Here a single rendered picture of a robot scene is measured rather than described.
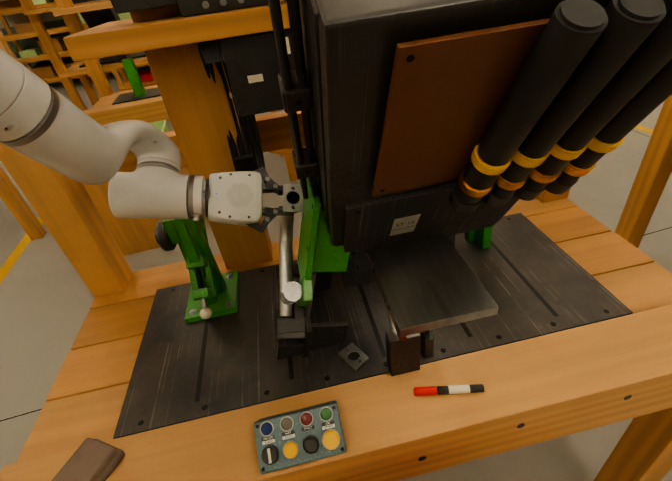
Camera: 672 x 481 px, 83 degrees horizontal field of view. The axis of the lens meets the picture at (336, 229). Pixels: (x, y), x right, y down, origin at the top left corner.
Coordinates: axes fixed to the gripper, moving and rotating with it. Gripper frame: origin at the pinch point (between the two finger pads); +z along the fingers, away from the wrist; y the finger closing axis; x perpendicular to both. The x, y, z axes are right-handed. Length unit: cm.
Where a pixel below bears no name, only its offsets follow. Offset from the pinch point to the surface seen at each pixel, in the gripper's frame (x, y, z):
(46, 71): 785, 479, -428
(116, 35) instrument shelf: -8.3, 26.5, -30.6
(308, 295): -2.9, -18.9, 3.5
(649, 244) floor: 100, 7, 226
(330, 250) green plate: -6.0, -10.9, 7.2
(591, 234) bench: 12, -4, 87
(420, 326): -19.2, -24.2, 17.9
